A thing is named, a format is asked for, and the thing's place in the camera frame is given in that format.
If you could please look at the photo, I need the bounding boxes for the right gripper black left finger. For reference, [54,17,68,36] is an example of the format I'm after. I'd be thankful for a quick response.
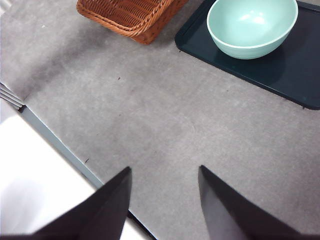
[0,166,133,240]

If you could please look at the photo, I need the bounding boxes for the teal ribbed bowl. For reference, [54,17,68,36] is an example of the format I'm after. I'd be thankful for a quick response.
[206,0,299,60]

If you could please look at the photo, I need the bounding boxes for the grey metal frame bars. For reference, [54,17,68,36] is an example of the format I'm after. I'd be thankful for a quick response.
[0,82,26,109]

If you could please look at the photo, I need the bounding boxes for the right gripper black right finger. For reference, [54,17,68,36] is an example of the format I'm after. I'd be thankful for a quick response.
[198,164,320,240]

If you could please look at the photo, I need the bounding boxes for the brown wicker basket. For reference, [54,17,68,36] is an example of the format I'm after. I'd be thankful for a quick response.
[76,0,190,46]

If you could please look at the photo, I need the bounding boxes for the dark rectangular tray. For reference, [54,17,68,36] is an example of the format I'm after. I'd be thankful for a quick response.
[174,0,320,111]

